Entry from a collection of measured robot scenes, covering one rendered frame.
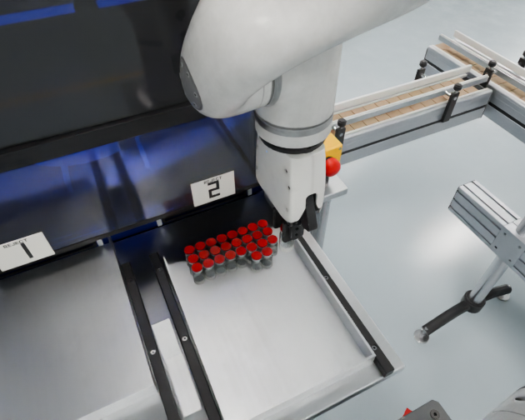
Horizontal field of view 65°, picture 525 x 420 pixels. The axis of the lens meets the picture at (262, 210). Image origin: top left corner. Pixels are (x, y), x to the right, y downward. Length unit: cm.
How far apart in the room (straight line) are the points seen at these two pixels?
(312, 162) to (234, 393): 43
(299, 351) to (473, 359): 121
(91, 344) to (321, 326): 41
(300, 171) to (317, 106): 7
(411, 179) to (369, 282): 74
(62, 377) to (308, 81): 63
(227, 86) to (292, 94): 9
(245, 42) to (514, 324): 186
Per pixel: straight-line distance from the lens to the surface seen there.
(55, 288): 91
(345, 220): 212
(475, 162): 268
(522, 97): 140
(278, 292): 81
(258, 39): 29
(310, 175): 46
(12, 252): 80
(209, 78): 33
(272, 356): 75
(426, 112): 121
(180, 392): 74
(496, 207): 160
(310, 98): 40
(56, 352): 84
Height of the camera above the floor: 158
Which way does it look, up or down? 48 degrees down
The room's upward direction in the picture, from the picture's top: straight up
